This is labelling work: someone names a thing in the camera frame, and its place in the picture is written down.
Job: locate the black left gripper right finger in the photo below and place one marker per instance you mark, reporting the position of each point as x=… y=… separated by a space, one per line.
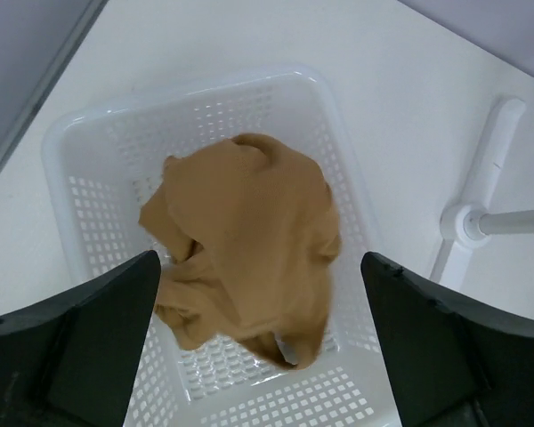
x=451 y=360

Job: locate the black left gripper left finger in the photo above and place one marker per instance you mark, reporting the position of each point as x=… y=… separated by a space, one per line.
x=71 y=359

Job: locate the brown tank top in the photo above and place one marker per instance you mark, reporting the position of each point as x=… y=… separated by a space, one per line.
x=252 y=230

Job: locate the metal clothes rack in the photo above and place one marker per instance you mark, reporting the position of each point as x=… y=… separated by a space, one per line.
x=467 y=224

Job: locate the white plastic basket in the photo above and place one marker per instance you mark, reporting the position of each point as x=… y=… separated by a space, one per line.
x=104 y=162

